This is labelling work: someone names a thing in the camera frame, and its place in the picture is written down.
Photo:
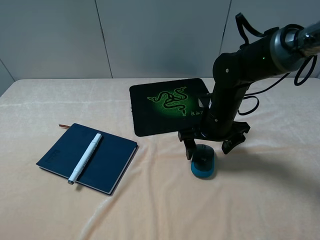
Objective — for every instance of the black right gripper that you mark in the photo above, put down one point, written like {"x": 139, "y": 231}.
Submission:
{"x": 230, "y": 132}

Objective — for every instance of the blue grey wireless mouse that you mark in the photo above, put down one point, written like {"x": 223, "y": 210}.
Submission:
{"x": 203, "y": 161}

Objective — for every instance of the white marker pen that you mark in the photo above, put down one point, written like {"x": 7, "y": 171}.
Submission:
{"x": 84, "y": 159}

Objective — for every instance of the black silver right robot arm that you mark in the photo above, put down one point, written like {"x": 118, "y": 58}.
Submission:
{"x": 280, "y": 51}

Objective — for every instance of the dark blue notebook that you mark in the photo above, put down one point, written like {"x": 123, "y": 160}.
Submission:
{"x": 106, "y": 165}

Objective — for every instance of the black green Razer mousepad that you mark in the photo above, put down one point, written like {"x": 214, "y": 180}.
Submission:
{"x": 165, "y": 107}

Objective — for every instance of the cream tablecloth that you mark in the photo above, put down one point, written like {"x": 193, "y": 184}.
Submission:
{"x": 267, "y": 188}

